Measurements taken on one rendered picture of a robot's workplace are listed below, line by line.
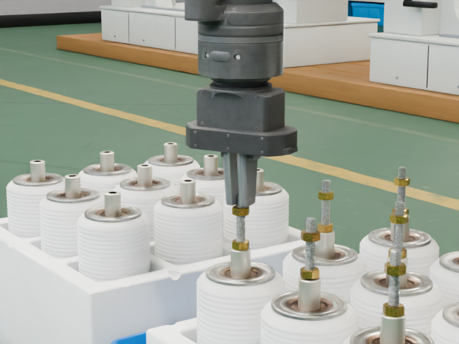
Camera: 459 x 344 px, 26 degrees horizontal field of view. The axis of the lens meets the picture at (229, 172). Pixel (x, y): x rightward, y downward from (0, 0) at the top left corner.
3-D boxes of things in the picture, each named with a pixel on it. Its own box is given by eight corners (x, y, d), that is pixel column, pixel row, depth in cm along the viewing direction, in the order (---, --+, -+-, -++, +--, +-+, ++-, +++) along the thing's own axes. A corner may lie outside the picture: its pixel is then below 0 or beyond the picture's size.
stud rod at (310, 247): (302, 293, 98) (304, 219, 96) (305, 289, 99) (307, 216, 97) (313, 294, 97) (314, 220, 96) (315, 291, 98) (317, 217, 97)
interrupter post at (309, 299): (309, 315, 97) (310, 283, 96) (291, 308, 99) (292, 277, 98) (326, 309, 98) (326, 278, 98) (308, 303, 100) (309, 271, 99)
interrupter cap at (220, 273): (205, 266, 112) (205, 260, 111) (272, 265, 112) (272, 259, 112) (205, 289, 104) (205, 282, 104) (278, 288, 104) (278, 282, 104)
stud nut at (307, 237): (298, 241, 96) (298, 232, 96) (302, 236, 98) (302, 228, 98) (317, 243, 96) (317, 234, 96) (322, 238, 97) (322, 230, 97)
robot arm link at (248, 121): (167, 149, 104) (164, 35, 101) (212, 134, 112) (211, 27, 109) (275, 162, 98) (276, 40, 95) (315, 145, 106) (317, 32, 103)
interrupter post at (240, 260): (229, 274, 109) (229, 245, 108) (251, 273, 109) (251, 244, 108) (229, 280, 107) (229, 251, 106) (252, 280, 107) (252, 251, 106)
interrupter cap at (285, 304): (310, 330, 93) (310, 323, 93) (255, 308, 99) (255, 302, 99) (363, 310, 98) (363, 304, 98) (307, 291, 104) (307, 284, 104)
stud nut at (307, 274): (297, 278, 97) (297, 269, 97) (302, 272, 99) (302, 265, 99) (317, 280, 97) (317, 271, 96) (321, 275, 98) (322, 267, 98)
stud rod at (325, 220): (320, 242, 115) (322, 179, 113) (329, 243, 114) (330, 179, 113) (320, 245, 114) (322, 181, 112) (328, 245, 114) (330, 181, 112)
